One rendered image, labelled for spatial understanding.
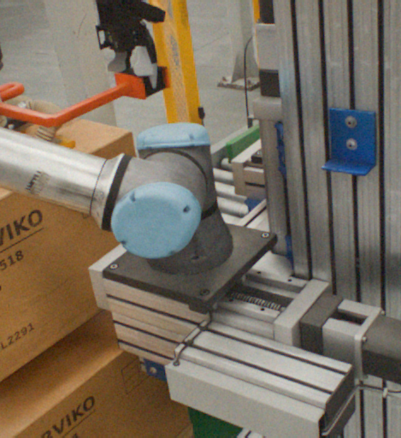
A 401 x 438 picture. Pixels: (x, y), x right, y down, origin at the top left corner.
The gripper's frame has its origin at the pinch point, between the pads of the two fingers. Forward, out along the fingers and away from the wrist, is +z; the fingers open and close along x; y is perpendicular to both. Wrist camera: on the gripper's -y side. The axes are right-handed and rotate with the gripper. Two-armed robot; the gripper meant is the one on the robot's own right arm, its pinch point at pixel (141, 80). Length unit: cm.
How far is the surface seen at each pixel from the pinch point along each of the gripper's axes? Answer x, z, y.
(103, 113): -120, 55, -82
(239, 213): -25, 67, -56
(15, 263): -6.3, 28.8, 38.6
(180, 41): -68, 20, -82
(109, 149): -6.1, 14.6, 7.8
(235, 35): -214, 84, -286
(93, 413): -4, 77, 31
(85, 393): -4, 70, 32
